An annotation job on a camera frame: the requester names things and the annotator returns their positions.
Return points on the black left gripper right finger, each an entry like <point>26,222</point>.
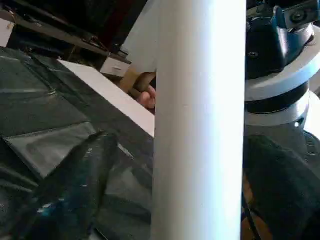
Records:
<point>285,185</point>

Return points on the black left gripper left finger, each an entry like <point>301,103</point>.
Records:
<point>65,195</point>

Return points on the white plastic table leg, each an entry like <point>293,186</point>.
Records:
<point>197,120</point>

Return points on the black mat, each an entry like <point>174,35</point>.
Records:
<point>55,115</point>

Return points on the white robot torso base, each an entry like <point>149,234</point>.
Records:
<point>285,80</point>

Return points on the white drawer unit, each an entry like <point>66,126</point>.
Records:
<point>115,66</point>

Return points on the dark glass wall unit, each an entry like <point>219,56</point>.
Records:
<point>65,22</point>

